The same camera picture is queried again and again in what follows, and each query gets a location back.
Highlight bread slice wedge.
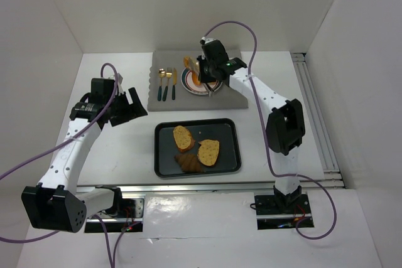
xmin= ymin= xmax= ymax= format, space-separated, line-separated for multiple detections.
xmin=183 ymin=56 xmax=198 ymax=72

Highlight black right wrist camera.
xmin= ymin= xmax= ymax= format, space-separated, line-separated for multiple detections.
xmin=200 ymin=37 xmax=229 ymax=65

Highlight bread slice lower right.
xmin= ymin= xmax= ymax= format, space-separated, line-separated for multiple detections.
xmin=197 ymin=139 xmax=220 ymax=167

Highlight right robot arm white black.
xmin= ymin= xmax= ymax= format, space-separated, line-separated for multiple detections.
xmin=195 ymin=55 xmax=305 ymax=211

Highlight grey cloth placemat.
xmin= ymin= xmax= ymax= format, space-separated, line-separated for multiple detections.
xmin=147 ymin=50 xmax=248 ymax=112

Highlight aluminium rail right side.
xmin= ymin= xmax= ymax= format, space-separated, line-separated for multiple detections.
xmin=290 ymin=53 xmax=345 ymax=189

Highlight gold knife green handle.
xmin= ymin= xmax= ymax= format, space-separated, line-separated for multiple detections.
xmin=171 ymin=68 xmax=177 ymax=100

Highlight bread slice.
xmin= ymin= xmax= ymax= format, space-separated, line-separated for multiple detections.
xmin=173 ymin=126 xmax=195 ymax=153
xmin=197 ymin=139 xmax=220 ymax=167

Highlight gold spoon green handle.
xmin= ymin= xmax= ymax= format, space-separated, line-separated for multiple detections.
xmin=157 ymin=68 xmax=166 ymax=101

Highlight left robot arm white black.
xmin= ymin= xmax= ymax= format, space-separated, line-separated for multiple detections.
xmin=21 ymin=78 xmax=148 ymax=233

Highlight orange glazed donut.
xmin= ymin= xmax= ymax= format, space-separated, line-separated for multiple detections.
xmin=192 ymin=72 xmax=217 ymax=86

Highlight aluminium rail front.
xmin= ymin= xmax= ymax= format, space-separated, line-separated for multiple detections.
xmin=75 ymin=181 xmax=315 ymax=195

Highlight black baking tray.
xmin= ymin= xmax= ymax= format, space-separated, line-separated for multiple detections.
xmin=154 ymin=118 xmax=241 ymax=179

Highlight bread slice left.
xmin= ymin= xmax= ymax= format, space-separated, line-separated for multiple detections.
xmin=173 ymin=126 xmax=195 ymax=153

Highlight brown chocolate croissant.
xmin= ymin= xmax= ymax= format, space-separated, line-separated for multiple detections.
xmin=174 ymin=153 xmax=204 ymax=173

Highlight white plate green red rim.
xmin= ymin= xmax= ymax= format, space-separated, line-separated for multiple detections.
xmin=180 ymin=68 xmax=222 ymax=96

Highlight aluminium rail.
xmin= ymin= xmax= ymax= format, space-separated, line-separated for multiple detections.
xmin=75 ymin=181 xmax=315 ymax=195
xmin=290 ymin=53 xmax=345 ymax=189

